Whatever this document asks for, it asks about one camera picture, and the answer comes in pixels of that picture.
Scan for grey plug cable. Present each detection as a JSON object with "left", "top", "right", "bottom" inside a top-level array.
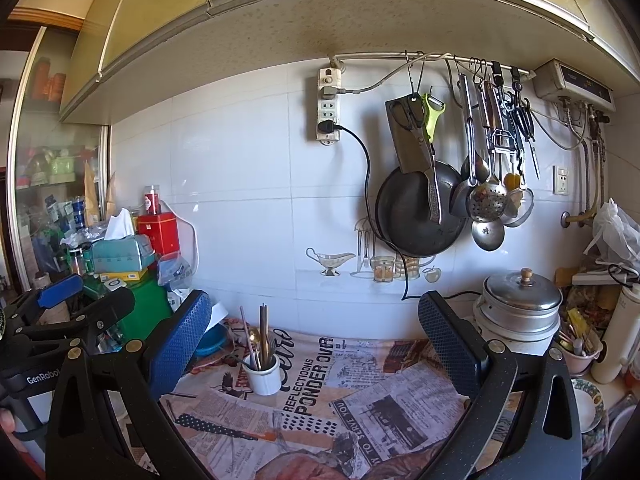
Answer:
[{"left": 320, "top": 52, "right": 451, "bottom": 98}]

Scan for bundle of assorted utensils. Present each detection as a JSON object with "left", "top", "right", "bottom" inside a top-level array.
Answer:
[{"left": 557, "top": 307, "right": 601, "bottom": 356}]

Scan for green peeler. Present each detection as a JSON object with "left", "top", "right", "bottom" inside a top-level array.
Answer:
[{"left": 420, "top": 92, "right": 446, "bottom": 141}]

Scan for metal cleaver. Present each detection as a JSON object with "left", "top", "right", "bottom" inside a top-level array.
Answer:
[{"left": 385, "top": 95, "right": 443, "bottom": 224}]

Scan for green container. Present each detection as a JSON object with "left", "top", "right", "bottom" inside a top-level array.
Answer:
[{"left": 82, "top": 277, "right": 173, "bottom": 331}]

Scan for clear printed plastic bag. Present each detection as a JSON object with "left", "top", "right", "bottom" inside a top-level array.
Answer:
[{"left": 157, "top": 255, "right": 195, "bottom": 288}]

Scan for yellow hose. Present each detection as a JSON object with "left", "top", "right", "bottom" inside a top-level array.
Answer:
[{"left": 570, "top": 135, "right": 608, "bottom": 223}]

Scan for bunch of colourful chopsticks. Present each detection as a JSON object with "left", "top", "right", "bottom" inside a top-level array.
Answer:
[{"left": 239, "top": 303, "right": 281, "bottom": 372}]

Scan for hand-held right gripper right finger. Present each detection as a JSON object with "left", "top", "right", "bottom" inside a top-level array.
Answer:
[{"left": 418, "top": 291, "right": 585, "bottom": 480}]

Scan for white perforated plastic basket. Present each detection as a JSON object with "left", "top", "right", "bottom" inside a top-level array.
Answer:
[{"left": 170, "top": 287, "right": 230, "bottom": 333}]

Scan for white plastic bag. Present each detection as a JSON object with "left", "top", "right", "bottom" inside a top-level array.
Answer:
[{"left": 582, "top": 199, "right": 640, "bottom": 273}]

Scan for black kitchen shears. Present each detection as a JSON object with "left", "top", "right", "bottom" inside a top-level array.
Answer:
[{"left": 510, "top": 97, "right": 541, "bottom": 181}]

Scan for black power cord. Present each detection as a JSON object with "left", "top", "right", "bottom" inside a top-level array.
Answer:
[{"left": 319, "top": 120, "right": 483, "bottom": 302}]

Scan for red tin box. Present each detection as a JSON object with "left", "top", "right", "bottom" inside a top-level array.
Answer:
[{"left": 137, "top": 212, "right": 180, "bottom": 256}]

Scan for patterned plate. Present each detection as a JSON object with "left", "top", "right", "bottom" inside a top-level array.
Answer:
[{"left": 570, "top": 379, "right": 606, "bottom": 433}]

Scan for metal rice cooker lid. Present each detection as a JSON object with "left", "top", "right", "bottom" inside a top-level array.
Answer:
[{"left": 482, "top": 267, "right": 563, "bottom": 316}]

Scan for metal slotted skimmer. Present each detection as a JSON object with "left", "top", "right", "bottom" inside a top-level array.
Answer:
[{"left": 466, "top": 82, "right": 508, "bottom": 223}]

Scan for black handled scissors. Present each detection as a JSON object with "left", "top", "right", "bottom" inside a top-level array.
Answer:
[{"left": 390, "top": 94, "right": 436, "bottom": 161}]

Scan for white rice cooker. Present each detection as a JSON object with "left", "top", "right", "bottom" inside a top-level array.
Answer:
[{"left": 472, "top": 300, "right": 561, "bottom": 356}]

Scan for beige water heater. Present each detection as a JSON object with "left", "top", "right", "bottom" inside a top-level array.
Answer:
[{"left": 532, "top": 58, "right": 616, "bottom": 107}]

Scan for metal hanging rail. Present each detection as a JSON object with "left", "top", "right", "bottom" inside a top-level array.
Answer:
[{"left": 332, "top": 51, "right": 536, "bottom": 78}]

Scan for teal tissue box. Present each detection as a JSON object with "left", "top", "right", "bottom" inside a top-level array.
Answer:
[{"left": 92, "top": 208, "right": 156, "bottom": 273}]

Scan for metal peeler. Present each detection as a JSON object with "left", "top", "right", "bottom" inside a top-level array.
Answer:
[{"left": 490, "top": 129, "right": 516, "bottom": 153}]

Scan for white cup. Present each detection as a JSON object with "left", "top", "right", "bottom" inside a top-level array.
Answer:
[{"left": 242, "top": 355, "right": 281, "bottom": 396}]

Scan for white thermos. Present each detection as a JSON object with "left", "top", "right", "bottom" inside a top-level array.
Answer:
[{"left": 590, "top": 282, "right": 640, "bottom": 385}]

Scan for newspaper print tablecloth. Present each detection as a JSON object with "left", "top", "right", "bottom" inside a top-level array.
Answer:
[{"left": 120, "top": 315, "right": 531, "bottom": 480}]

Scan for yellow wall cabinet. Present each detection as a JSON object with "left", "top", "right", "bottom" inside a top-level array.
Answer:
[{"left": 60, "top": 0, "right": 640, "bottom": 123}]

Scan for mesh strainer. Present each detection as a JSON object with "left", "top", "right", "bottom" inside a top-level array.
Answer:
[{"left": 500, "top": 187, "right": 535, "bottom": 228}]

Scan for blue bowl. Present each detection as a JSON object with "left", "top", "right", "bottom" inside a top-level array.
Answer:
[{"left": 195, "top": 325, "right": 232, "bottom": 358}]

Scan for white power strip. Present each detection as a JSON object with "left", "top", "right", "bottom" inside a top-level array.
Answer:
[{"left": 316, "top": 67, "right": 342, "bottom": 147}]

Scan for glass door cabinet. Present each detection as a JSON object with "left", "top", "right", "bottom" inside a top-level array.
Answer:
[{"left": 10, "top": 25, "right": 111, "bottom": 291}]

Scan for yellow flat box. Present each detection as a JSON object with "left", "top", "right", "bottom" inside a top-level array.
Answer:
[{"left": 97, "top": 270, "right": 150, "bottom": 283}]

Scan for black frying pan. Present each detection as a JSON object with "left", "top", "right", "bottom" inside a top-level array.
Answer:
[{"left": 375, "top": 160, "right": 468, "bottom": 258}]

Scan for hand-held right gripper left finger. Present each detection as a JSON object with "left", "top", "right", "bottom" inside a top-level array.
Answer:
[{"left": 45, "top": 290, "right": 213, "bottom": 480}]

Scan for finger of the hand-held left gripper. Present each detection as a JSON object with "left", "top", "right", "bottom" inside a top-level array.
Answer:
[
  {"left": 0, "top": 274, "right": 85, "bottom": 333},
  {"left": 15, "top": 287, "right": 137, "bottom": 349}
]

